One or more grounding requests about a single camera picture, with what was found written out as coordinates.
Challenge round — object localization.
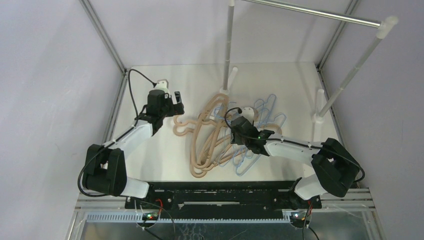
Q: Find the light blue wire hanger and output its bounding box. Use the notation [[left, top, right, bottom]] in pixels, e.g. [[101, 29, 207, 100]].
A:
[[212, 108, 287, 177], [226, 94, 282, 134], [207, 102, 253, 165], [215, 103, 287, 172]]

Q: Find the beige plastic hanger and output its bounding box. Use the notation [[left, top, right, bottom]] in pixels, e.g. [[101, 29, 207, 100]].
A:
[[189, 94, 239, 179], [193, 124, 259, 178], [190, 107, 240, 178], [172, 93, 229, 162]]

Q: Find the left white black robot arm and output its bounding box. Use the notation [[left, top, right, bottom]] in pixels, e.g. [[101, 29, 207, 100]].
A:
[[77, 89, 185, 209]]

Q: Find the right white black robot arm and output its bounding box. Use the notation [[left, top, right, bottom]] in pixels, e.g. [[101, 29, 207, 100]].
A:
[[227, 116, 364, 208]]

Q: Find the right circuit board with LED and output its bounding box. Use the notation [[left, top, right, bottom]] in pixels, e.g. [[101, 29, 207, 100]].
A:
[[289, 212, 306, 221]]

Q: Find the circuit board with led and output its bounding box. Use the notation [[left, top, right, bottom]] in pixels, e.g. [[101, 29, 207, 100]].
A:
[[142, 212, 160, 222], [289, 212, 306, 221]]

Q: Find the left circuit board with LED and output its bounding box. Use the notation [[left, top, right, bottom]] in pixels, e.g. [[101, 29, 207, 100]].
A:
[[142, 212, 160, 222]]

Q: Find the silver clothes rack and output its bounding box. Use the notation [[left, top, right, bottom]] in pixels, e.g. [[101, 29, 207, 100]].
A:
[[221, 0, 399, 123]]

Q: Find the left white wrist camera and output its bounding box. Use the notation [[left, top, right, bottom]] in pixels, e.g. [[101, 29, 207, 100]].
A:
[[154, 79, 170, 94]]

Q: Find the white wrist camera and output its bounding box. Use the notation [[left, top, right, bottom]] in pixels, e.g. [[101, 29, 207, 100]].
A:
[[154, 79, 170, 94], [240, 106, 258, 123]]

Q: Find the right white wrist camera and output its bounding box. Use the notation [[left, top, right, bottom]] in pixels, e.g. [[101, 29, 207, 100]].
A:
[[240, 106, 258, 123]]

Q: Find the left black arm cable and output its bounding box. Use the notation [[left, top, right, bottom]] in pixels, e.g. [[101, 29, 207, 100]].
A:
[[77, 68, 157, 198]]

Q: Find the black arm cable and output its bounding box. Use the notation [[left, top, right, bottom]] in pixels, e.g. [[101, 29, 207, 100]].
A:
[[223, 106, 366, 184], [77, 68, 157, 198]]

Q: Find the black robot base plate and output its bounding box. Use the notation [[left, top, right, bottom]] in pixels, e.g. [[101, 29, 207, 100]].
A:
[[124, 180, 322, 221]]

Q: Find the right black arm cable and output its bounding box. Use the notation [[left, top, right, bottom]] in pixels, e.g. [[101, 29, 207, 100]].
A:
[[223, 106, 366, 184]]

